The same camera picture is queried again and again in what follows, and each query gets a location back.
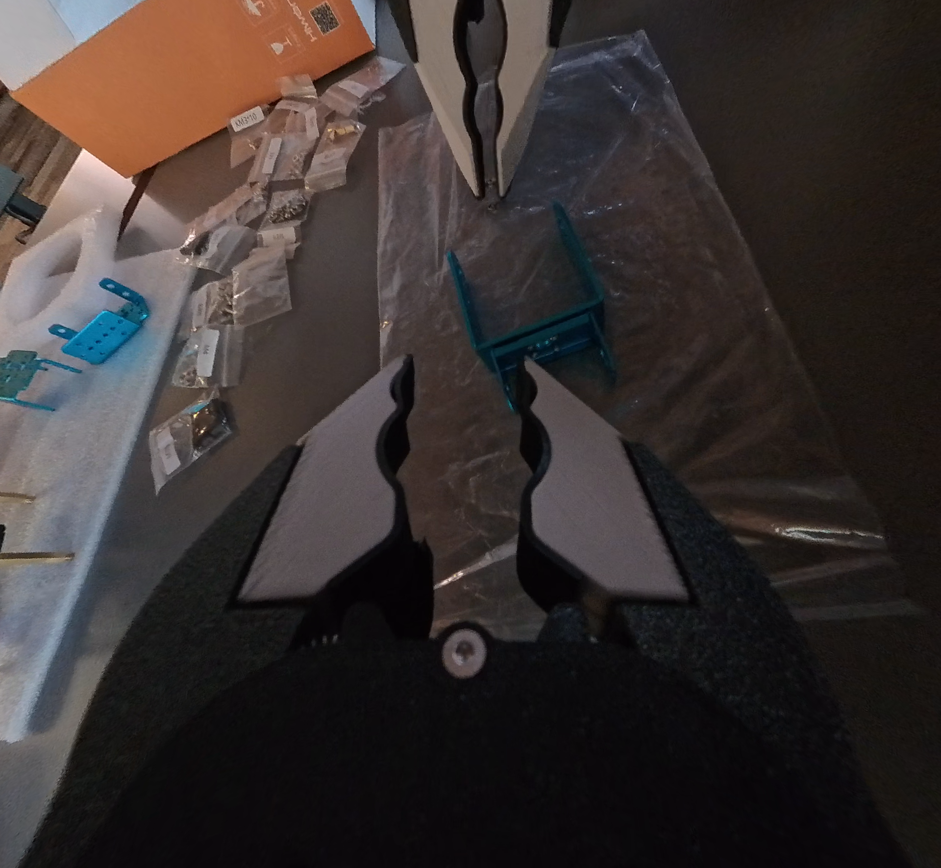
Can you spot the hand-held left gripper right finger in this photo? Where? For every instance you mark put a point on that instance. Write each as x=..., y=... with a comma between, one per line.
x=610, y=515

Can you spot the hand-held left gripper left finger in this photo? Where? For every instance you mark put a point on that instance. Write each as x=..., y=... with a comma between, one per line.
x=316, y=515

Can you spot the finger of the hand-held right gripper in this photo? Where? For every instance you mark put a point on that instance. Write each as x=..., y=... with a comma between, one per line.
x=529, y=15
x=434, y=15

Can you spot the small blue U bracket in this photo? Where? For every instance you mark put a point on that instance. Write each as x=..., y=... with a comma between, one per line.
x=512, y=390

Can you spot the cluster of small screws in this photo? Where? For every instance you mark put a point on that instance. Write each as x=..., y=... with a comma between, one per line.
x=492, y=203

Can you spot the large blue U bracket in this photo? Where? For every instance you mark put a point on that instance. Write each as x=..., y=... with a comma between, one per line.
x=470, y=302

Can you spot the grey desk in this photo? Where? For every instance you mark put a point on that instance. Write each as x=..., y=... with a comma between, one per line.
x=334, y=309

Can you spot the clear plastic bag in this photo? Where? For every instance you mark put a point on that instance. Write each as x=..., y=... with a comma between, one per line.
x=661, y=294

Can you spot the white foam sheet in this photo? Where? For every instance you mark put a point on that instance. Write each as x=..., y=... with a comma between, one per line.
x=73, y=515

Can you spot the pile of small screw bags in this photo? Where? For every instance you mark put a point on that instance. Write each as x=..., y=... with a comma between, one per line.
x=250, y=272

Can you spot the orange cardboard box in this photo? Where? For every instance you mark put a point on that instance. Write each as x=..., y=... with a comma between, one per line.
x=184, y=96

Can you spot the white foam insert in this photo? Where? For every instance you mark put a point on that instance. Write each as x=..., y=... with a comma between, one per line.
x=44, y=258

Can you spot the blue perforated bracket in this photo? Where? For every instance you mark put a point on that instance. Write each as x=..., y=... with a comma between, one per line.
x=103, y=339

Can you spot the blue flat legged bracket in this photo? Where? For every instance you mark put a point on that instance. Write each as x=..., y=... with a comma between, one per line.
x=18, y=375

